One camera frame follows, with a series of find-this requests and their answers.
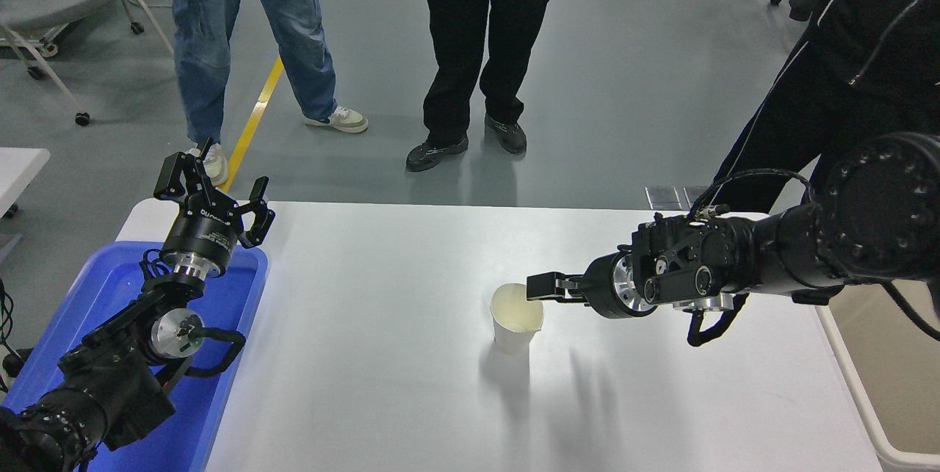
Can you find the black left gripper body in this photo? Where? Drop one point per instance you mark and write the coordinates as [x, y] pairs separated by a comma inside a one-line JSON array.
[[202, 233]]

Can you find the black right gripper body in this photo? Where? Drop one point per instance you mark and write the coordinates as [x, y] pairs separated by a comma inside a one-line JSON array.
[[601, 288]]

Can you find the white paper cup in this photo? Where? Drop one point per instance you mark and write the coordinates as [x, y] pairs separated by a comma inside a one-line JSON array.
[[514, 336]]

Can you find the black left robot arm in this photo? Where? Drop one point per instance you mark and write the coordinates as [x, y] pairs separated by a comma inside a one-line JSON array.
[[110, 384]]

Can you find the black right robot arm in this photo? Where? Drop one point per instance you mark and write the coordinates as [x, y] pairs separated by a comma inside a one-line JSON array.
[[881, 208]]

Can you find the blue plastic tray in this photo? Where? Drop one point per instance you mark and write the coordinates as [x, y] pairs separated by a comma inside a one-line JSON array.
[[220, 292]]

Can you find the metal floor socket plate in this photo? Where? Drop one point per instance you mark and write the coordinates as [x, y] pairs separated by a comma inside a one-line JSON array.
[[664, 197], [695, 196]]

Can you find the person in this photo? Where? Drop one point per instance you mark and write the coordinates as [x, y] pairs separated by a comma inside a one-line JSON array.
[[205, 31], [866, 31], [455, 53]]

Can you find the white side table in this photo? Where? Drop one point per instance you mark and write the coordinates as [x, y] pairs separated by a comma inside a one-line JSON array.
[[18, 171]]

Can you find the large pale plastic bin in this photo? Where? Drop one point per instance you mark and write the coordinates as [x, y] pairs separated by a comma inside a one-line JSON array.
[[888, 384]]

